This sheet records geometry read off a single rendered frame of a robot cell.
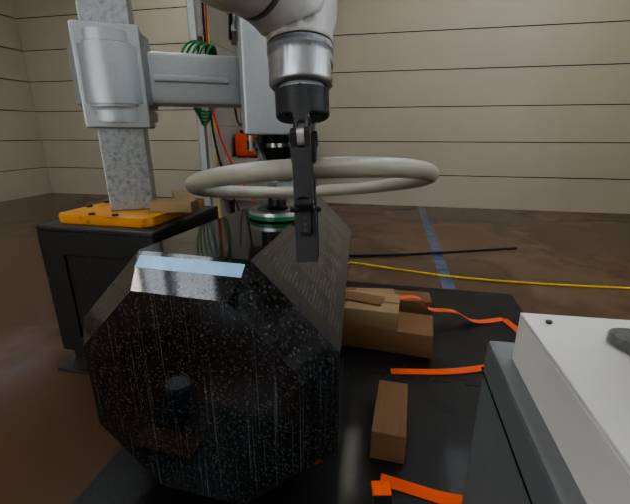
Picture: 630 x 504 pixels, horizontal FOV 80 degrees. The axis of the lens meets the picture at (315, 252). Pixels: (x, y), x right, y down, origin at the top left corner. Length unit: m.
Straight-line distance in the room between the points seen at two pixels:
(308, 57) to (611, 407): 0.50
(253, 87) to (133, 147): 0.81
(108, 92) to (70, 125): 6.60
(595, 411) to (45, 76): 8.70
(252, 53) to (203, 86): 0.67
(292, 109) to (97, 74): 1.45
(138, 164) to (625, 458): 1.87
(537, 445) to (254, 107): 1.14
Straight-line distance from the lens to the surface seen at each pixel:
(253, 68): 1.33
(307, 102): 0.52
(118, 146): 1.96
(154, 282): 1.06
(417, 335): 2.03
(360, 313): 2.01
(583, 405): 0.48
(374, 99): 6.19
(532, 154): 6.48
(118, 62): 1.90
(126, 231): 1.76
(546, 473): 0.51
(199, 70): 1.97
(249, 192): 0.93
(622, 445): 0.44
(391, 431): 1.47
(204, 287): 0.98
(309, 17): 0.55
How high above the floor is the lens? 1.13
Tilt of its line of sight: 18 degrees down
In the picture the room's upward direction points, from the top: straight up
